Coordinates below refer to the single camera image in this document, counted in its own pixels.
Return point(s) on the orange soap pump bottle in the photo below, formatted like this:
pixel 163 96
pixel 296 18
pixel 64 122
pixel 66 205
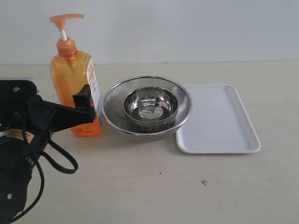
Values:
pixel 71 69

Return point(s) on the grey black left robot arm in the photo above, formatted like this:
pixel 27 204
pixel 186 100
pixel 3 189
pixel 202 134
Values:
pixel 16 166

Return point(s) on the steel mesh strainer basin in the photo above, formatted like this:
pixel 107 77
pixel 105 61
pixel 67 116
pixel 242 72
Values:
pixel 112 107

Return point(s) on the white plastic tray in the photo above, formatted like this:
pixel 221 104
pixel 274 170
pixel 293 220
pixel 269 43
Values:
pixel 218 123

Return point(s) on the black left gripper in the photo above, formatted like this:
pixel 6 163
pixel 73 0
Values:
pixel 25 116

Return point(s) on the small stainless steel bowl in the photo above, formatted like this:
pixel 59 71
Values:
pixel 150 106

